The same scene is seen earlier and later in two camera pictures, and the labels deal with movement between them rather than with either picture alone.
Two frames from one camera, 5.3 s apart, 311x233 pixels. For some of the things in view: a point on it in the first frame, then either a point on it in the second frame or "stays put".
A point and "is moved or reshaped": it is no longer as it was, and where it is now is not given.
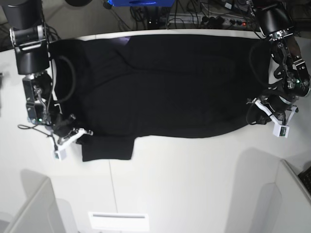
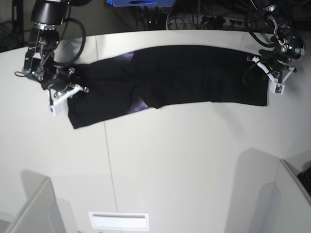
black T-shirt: x=109 y=90 is moved or reshaped
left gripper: x=64 y=129 to x=60 y=81
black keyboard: x=305 y=176 stays put
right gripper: x=279 y=107 to x=270 y=59
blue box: x=142 y=3 stays put
